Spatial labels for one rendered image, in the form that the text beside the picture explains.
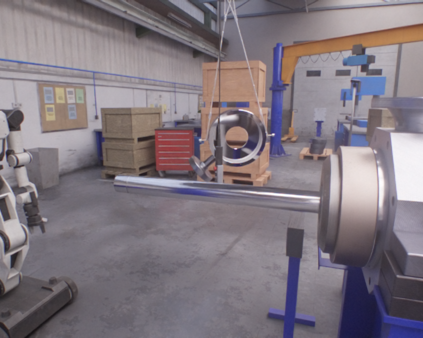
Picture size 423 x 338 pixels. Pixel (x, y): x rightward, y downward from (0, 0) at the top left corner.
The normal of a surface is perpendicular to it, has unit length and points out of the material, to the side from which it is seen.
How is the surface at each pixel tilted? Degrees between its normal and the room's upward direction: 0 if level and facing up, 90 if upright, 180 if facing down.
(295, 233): 90
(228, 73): 90
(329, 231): 102
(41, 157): 93
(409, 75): 90
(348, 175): 48
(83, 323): 0
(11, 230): 66
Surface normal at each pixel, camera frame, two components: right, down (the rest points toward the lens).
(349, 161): -0.16, -0.74
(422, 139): -0.22, -0.55
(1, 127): 0.95, 0.07
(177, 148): -0.01, 0.21
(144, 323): 0.00, -0.98
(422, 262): -0.32, 0.20
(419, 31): -0.78, 0.13
